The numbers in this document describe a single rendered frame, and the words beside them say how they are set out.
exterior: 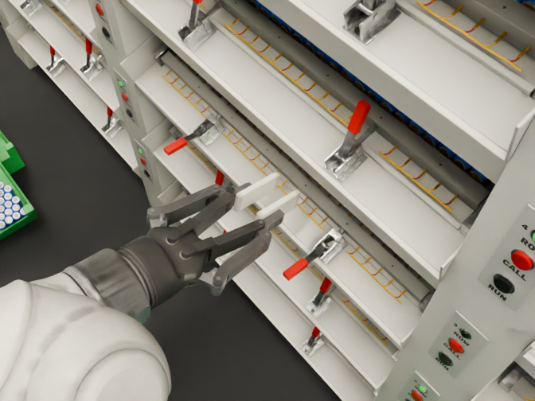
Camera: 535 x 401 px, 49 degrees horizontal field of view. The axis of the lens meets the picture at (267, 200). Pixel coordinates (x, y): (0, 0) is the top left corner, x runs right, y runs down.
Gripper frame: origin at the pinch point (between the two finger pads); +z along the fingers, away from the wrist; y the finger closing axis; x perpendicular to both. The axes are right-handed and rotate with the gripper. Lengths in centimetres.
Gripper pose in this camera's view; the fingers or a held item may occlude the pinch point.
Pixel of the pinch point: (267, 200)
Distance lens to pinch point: 74.4
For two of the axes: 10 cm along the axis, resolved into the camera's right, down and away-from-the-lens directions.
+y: 6.8, 6.1, -4.1
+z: 7.2, -4.3, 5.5
